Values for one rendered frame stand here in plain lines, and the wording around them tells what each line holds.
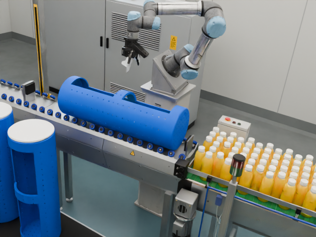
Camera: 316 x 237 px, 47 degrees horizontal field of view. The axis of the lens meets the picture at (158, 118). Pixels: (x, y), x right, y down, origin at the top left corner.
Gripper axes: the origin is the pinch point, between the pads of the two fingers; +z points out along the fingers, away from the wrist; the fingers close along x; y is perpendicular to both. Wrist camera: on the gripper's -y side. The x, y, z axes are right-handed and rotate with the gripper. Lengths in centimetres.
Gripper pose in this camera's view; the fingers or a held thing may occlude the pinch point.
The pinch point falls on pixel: (133, 69)
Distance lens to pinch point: 231.6
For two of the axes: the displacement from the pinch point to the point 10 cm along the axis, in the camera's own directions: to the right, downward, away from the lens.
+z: -1.0, 8.7, 4.9
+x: -4.4, 4.0, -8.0
